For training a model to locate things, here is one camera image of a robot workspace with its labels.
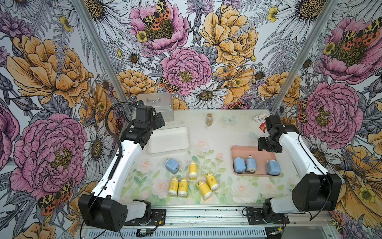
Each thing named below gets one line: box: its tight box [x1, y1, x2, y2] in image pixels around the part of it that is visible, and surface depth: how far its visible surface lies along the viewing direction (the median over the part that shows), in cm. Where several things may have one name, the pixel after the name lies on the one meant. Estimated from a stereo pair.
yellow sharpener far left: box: [168, 176, 179, 197], surface depth 78 cm
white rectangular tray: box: [148, 126, 191, 156], surface depth 107 cm
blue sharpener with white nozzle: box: [245, 154, 258, 174], surface depth 86 cm
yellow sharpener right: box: [205, 172, 219, 191], surface depth 80 cm
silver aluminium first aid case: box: [136, 92, 174, 122], surface depth 111 cm
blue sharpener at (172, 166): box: [165, 158, 181, 175], surface depth 87 cm
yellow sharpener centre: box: [188, 161, 198, 181], surface depth 85 cm
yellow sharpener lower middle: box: [195, 180, 213, 201], surface depth 79 cm
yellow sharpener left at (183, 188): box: [178, 177, 189, 198], surface depth 78 cm
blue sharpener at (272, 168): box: [265, 159, 282, 176], surface depth 86 cm
